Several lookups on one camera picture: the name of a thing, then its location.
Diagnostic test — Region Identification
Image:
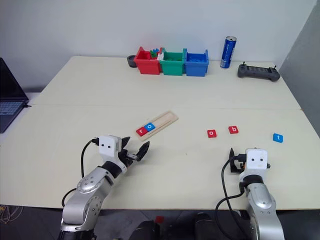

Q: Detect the dark laptop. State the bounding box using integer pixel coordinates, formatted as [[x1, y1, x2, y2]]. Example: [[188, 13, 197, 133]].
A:
[[0, 57, 30, 134]]

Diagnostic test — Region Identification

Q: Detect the dark rounded shape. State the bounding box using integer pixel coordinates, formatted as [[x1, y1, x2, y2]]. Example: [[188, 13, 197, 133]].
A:
[[194, 212, 224, 240], [129, 219, 161, 240]]

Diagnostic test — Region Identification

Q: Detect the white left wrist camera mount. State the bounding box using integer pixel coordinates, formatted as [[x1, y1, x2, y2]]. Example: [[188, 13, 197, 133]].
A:
[[96, 135, 127, 174]]

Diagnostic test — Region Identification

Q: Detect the wooden letter tray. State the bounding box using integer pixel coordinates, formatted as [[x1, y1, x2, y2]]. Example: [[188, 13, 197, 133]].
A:
[[134, 110, 180, 142]]

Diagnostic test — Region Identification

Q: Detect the red plastic bin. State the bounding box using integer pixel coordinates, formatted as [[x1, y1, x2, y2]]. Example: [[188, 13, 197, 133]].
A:
[[133, 46, 162, 75]]

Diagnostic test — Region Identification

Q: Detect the green plastic bin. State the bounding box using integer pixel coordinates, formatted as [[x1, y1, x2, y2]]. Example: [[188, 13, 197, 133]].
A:
[[159, 47, 187, 76]]

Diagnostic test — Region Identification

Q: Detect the grey partition panel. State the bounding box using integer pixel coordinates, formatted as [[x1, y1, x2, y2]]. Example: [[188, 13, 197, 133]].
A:
[[279, 0, 320, 141]]

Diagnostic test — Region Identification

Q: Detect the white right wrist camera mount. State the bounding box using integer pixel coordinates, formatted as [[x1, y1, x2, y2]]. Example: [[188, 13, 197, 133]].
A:
[[243, 148, 270, 181]]

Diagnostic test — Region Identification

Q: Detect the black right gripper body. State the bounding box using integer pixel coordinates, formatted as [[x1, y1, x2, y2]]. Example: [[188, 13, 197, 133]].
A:
[[229, 153, 247, 174]]

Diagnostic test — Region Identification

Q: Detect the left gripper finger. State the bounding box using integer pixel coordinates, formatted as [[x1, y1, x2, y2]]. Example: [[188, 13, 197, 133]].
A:
[[121, 136, 131, 152], [136, 141, 151, 163]]

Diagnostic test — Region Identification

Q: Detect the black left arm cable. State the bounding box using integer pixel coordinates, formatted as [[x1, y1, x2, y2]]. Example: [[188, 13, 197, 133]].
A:
[[61, 138, 101, 207]]

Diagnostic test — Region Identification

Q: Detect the bundle of thin wires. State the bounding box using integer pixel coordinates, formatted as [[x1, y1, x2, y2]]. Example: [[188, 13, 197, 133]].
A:
[[0, 204, 25, 224]]

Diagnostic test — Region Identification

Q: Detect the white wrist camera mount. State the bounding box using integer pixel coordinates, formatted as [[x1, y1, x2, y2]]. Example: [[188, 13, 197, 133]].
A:
[[96, 135, 127, 174], [243, 148, 270, 181]]

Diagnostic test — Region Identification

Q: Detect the blue plastic bin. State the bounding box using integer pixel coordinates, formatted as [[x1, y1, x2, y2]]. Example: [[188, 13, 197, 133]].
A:
[[183, 48, 210, 77]]

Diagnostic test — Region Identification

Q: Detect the blue drink can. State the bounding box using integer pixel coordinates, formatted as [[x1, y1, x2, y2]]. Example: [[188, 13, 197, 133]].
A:
[[219, 35, 238, 69]]

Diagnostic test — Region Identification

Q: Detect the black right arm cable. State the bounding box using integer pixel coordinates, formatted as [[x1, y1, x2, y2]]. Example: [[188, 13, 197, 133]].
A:
[[215, 156, 253, 240]]

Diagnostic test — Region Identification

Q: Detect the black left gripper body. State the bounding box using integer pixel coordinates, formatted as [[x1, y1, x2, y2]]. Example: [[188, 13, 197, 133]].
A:
[[117, 137, 140, 173]]

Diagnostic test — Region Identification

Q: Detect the black round holder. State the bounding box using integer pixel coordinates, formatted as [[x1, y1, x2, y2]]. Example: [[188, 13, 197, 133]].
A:
[[126, 55, 138, 68]]

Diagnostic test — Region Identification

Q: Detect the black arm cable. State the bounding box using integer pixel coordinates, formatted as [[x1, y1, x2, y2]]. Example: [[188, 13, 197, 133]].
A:
[[215, 156, 253, 240], [61, 138, 101, 207]]

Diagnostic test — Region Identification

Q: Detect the grey handheld controller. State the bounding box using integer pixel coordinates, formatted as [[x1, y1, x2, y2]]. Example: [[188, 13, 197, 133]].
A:
[[237, 61, 281, 82]]

